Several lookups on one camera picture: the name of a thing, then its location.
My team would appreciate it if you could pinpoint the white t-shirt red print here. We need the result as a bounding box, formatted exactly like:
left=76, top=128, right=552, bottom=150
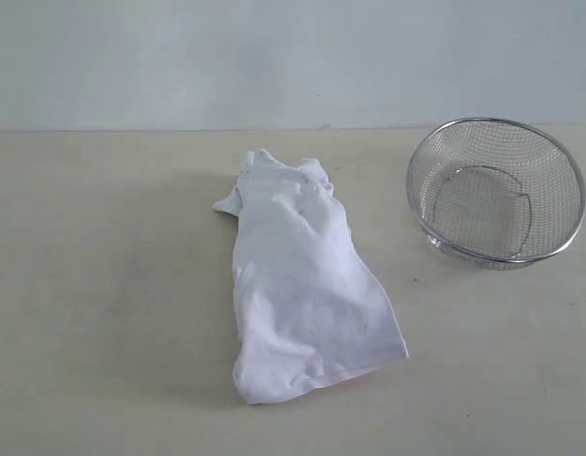
left=214, top=150, right=408, bottom=405

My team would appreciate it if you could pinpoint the metal wire mesh basket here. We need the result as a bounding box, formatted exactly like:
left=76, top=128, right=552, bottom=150
left=406, top=117, right=586, bottom=270

